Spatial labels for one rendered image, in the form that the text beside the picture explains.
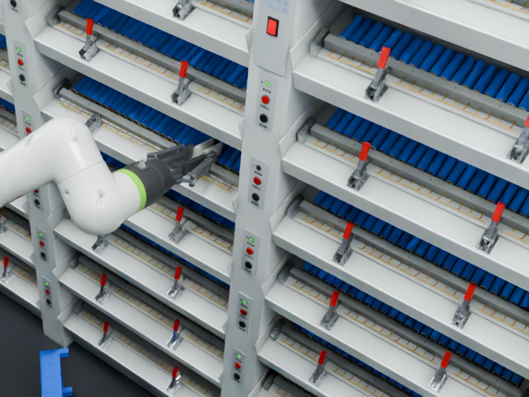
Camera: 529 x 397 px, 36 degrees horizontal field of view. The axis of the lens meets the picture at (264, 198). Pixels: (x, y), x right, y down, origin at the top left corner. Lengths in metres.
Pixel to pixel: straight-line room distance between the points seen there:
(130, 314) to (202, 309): 0.32
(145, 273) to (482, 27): 1.20
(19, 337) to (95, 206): 1.28
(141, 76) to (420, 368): 0.87
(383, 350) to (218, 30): 0.76
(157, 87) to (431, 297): 0.72
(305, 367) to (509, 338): 0.56
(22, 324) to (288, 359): 1.08
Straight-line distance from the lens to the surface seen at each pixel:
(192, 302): 2.08
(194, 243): 1.95
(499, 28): 1.29
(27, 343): 2.71
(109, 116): 1.96
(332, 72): 1.47
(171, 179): 1.65
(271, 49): 1.48
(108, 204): 1.50
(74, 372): 2.61
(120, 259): 2.20
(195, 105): 1.71
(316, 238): 1.69
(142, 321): 2.30
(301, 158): 1.58
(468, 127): 1.39
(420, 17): 1.32
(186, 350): 2.23
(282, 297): 1.84
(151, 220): 2.01
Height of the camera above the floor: 2.03
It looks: 39 degrees down
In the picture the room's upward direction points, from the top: 6 degrees clockwise
